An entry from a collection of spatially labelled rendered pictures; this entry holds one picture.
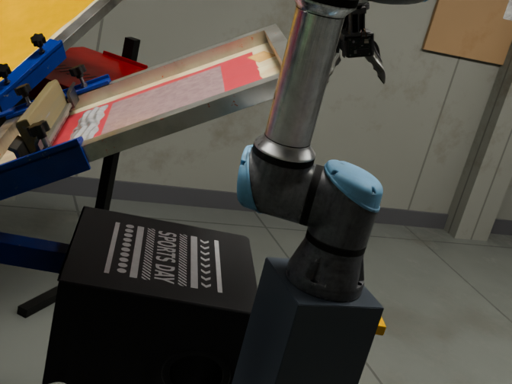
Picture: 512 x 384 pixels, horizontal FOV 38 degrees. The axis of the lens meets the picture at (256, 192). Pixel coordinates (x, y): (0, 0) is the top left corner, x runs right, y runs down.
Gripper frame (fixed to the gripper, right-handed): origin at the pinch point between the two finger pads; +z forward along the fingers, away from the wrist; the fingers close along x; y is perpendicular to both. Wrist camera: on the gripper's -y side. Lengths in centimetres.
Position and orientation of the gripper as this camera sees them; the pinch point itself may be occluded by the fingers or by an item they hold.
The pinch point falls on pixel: (353, 86)
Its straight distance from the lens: 183.8
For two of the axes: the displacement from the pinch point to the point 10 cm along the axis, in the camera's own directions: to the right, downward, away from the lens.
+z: 0.6, 9.3, 3.7
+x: 9.9, -0.9, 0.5
